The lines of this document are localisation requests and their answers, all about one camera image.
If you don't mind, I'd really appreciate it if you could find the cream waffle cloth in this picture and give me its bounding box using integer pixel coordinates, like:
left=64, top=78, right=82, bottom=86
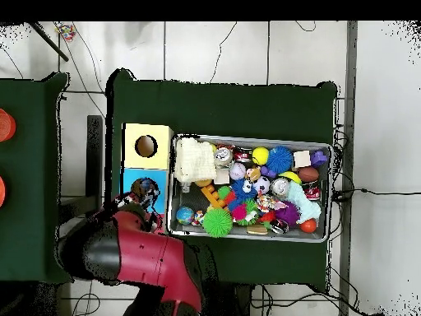
left=173, top=137, right=218, bottom=184

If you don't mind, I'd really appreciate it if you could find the wooden box with three holes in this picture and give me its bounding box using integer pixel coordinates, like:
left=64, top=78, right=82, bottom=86
left=119, top=122, right=174, bottom=235

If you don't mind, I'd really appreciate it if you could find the opened silver drink can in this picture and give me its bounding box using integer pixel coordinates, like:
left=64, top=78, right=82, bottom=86
left=214, top=146, right=234, bottom=167

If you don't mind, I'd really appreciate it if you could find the white baseball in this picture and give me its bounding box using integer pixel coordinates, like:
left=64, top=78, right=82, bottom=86
left=229, top=162, right=248, bottom=181

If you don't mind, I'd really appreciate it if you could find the orange plush toy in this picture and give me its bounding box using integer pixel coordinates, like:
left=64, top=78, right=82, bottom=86
left=244, top=166, right=262, bottom=184

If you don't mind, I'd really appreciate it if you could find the green spiky rubber ball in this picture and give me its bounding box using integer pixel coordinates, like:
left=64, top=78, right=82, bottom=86
left=201, top=207, right=234, bottom=239

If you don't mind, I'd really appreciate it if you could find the blue spiky ball with eyes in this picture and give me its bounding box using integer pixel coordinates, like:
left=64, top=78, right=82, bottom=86
left=265, top=145, right=294, bottom=174

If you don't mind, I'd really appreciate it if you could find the purple spiky rubber ball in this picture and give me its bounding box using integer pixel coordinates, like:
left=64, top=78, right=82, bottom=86
left=274, top=200, right=301, bottom=228

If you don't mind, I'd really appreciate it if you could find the plain wooden block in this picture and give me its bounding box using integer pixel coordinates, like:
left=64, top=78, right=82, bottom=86
left=292, top=150, right=312, bottom=168

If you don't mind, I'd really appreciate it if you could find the mint knitted cloth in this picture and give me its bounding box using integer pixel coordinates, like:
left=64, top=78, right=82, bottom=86
left=287, top=179, right=322, bottom=225

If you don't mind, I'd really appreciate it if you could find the brown toy football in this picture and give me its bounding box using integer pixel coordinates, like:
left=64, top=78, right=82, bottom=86
left=297, top=165, right=321, bottom=184

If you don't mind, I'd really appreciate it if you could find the black upright panel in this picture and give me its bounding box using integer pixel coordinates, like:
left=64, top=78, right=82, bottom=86
left=86, top=114, right=104, bottom=218

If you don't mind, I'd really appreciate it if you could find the side table with green cloth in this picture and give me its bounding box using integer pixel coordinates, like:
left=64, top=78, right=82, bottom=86
left=0, top=72, right=74, bottom=285

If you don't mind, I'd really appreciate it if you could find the bag of colourful beads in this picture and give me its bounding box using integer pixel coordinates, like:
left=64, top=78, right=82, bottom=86
left=53, top=22, right=77, bottom=43

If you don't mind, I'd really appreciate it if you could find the black rod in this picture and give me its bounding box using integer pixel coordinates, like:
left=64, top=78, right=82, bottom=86
left=28, top=21, right=70, bottom=63

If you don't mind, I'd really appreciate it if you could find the orange ridged cup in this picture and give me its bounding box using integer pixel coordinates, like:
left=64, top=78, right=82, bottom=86
left=0, top=108, right=16, bottom=143

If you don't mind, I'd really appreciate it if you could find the shallow wire mesh bin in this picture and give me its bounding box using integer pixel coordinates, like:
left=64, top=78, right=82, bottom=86
left=166, top=132, right=334, bottom=244

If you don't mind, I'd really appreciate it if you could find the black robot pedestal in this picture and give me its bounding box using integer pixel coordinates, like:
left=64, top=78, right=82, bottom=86
left=210, top=281, right=257, bottom=316

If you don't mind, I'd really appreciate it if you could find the black cable with plug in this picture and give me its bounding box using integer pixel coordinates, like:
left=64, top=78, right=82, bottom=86
left=331, top=187, right=421, bottom=202

